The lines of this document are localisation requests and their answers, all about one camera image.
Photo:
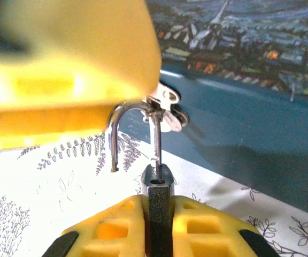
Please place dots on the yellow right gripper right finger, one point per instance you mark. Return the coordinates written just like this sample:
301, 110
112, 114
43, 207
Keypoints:
210, 233

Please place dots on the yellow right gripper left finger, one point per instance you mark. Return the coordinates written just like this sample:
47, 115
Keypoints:
111, 230

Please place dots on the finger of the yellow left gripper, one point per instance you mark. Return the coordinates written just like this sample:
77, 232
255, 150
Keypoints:
89, 34
49, 117

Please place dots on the dark grey padlock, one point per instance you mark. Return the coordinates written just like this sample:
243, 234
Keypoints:
158, 214

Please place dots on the floral tablecloth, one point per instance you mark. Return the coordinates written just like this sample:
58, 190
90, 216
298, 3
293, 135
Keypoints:
49, 182

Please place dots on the silver box hasp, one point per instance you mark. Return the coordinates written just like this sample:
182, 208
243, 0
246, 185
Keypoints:
171, 120

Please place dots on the starry night print box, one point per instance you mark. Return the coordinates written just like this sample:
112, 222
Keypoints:
250, 120

